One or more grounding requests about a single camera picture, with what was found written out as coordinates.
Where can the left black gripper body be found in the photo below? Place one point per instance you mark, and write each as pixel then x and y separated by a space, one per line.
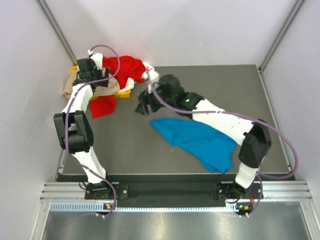
pixel 97 74

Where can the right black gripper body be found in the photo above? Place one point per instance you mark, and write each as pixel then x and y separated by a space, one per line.
pixel 156 103

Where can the blue t shirt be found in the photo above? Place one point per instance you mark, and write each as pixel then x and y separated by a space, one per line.
pixel 213 148

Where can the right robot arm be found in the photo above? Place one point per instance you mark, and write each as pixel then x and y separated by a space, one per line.
pixel 252 136

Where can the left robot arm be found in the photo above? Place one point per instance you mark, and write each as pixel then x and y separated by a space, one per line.
pixel 75 134

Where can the beige t shirt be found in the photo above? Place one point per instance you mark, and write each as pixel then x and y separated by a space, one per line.
pixel 113 87

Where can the yellow plastic bin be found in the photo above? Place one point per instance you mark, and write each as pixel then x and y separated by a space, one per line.
pixel 116 96

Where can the white t shirt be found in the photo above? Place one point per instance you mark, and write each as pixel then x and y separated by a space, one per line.
pixel 154 75

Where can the red t shirt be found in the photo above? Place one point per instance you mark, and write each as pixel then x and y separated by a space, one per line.
pixel 129 68

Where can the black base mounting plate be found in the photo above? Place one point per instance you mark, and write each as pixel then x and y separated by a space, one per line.
pixel 215 191

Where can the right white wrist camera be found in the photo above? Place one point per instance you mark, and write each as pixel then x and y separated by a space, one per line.
pixel 151 86

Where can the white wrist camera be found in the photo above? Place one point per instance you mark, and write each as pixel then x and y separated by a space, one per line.
pixel 151 86
pixel 97 58

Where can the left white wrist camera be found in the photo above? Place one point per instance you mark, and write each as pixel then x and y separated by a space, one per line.
pixel 97 58

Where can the left corner aluminium post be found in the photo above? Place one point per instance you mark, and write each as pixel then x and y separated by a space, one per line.
pixel 44 7

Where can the corner aluminium post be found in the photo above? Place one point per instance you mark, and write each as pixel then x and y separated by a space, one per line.
pixel 44 7
pixel 298 4

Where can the aluminium frame rail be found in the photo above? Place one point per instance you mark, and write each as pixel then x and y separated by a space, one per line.
pixel 275 191

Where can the right corner aluminium post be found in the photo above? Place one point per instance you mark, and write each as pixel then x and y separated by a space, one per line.
pixel 298 4

